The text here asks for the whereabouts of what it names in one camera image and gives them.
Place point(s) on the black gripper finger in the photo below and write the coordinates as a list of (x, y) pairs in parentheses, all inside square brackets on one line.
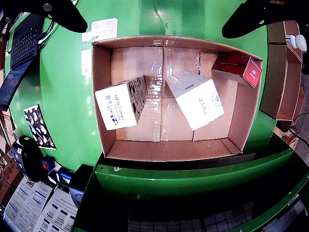
[(241, 24), (67, 17)]

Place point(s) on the white hand cream box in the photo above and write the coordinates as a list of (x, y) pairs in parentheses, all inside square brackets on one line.
[(113, 108)]

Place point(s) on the dark red small box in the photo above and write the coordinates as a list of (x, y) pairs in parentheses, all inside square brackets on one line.
[(252, 72)]

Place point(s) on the divided cardboard box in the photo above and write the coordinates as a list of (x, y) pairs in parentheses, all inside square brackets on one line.
[(287, 96)]

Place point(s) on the tall white cosmetic box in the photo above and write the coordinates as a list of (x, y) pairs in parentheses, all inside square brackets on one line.
[(200, 108)]

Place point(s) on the shallow cardboard tray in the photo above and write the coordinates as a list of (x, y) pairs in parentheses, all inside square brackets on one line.
[(149, 147)]

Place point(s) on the red print cardboard box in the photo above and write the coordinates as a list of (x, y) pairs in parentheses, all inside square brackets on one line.
[(7, 174)]

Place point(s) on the flattened patterned paper carton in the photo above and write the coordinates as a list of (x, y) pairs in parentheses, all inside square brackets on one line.
[(103, 29)]

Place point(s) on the white plastic bottle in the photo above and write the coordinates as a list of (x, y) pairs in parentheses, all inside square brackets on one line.
[(298, 42)]

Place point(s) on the black floral print card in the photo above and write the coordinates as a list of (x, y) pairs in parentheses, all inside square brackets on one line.
[(38, 128)]

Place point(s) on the blue red small gadget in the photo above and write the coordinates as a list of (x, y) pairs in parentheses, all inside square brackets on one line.
[(48, 163)]

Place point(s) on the white blue small device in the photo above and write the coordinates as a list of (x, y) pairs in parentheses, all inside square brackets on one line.
[(58, 176)]

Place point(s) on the green metal shelf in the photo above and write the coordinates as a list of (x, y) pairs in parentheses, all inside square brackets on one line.
[(193, 178)]

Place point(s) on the black curved device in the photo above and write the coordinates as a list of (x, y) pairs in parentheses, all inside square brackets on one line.
[(79, 183)]

